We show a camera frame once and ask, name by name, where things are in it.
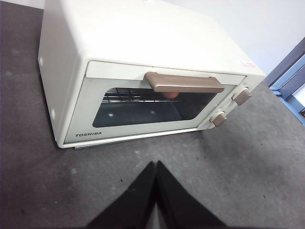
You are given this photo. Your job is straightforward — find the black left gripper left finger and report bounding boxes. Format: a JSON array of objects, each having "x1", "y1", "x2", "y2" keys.
[{"x1": 86, "y1": 161, "x2": 157, "y2": 229}]

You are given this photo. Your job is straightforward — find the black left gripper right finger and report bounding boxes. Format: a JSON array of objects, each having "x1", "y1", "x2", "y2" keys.
[{"x1": 155, "y1": 161, "x2": 227, "y2": 229}]

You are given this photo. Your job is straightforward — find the glass window oven door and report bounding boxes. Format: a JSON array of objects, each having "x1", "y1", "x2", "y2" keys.
[{"x1": 62, "y1": 61, "x2": 247, "y2": 145}]

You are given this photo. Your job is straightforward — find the beige oven door handle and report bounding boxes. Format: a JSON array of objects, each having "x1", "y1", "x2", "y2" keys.
[{"x1": 143, "y1": 71, "x2": 225, "y2": 94}]

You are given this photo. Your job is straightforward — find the beige oven control knob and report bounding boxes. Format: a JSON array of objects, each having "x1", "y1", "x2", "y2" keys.
[
  {"x1": 230, "y1": 87, "x2": 253, "y2": 105},
  {"x1": 209, "y1": 111, "x2": 228, "y2": 127}
]

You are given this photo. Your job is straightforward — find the cream Toshiba toaster oven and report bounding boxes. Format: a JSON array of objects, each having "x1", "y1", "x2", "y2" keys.
[{"x1": 37, "y1": 0, "x2": 266, "y2": 150}]

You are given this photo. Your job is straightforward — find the metal wire oven rack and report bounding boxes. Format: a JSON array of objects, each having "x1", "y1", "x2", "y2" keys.
[{"x1": 102, "y1": 88, "x2": 179, "y2": 103}]

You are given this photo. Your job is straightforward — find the grey-blue metal frame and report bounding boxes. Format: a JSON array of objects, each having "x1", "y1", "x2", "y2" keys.
[{"x1": 264, "y1": 35, "x2": 305, "y2": 125}]

